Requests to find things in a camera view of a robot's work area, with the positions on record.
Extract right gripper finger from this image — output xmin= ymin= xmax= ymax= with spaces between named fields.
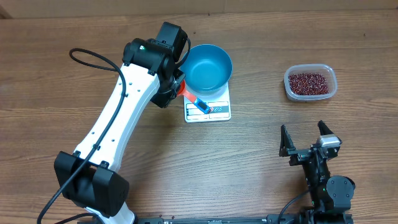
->
xmin=318 ymin=120 xmax=334 ymax=136
xmin=279 ymin=124 xmax=295 ymax=157

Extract clear plastic container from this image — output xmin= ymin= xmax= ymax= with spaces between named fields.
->
xmin=284 ymin=63 xmax=338 ymax=101

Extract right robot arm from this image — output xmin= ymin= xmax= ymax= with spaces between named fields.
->
xmin=277 ymin=121 xmax=356 ymax=224

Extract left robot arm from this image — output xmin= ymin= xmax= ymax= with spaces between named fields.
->
xmin=54 ymin=22 xmax=190 ymax=223

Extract blue bowl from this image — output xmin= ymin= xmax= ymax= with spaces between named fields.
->
xmin=180 ymin=44 xmax=233 ymax=95

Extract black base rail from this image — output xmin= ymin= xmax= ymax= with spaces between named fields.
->
xmin=134 ymin=214 xmax=308 ymax=224

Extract orange measuring scoop blue handle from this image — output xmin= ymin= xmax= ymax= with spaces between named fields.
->
xmin=177 ymin=80 xmax=211 ymax=114

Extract red beans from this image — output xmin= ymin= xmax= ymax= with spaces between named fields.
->
xmin=289 ymin=73 xmax=329 ymax=95

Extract white kitchen scale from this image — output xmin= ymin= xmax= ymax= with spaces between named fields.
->
xmin=183 ymin=83 xmax=231 ymax=123

